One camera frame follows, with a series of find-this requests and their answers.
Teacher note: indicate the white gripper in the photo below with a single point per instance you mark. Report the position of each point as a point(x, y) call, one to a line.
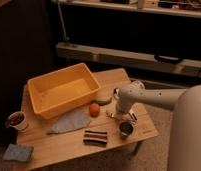
point(122, 108)

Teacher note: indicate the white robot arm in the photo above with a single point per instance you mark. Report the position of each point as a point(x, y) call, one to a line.
point(185, 135)

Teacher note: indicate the yellow plastic tray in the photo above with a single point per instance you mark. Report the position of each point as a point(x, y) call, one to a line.
point(57, 92)

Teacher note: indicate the metal cup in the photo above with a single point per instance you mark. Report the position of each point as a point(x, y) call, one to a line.
point(125, 129)

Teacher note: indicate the green vegetable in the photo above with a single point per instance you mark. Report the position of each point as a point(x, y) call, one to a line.
point(102, 102)

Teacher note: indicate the orange round fruit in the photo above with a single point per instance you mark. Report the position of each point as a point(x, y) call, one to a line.
point(94, 110)

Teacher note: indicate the wooden folding table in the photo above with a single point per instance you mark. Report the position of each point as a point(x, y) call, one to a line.
point(50, 149)

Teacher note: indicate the striped sponge block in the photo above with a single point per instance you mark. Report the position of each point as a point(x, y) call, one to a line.
point(97, 137)

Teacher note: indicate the grey cloth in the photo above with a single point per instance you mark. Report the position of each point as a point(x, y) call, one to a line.
point(70, 121)

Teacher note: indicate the white shelf unit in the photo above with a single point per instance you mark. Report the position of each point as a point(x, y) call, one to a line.
point(130, 35)

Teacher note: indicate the white cup with contents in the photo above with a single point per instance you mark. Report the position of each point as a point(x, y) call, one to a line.
point(17, 120)

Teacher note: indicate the grey sponge pad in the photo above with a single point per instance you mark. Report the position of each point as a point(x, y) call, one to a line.
point(20, 153)

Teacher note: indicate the black handle on shelf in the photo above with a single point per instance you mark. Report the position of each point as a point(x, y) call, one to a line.
point(166, 59)

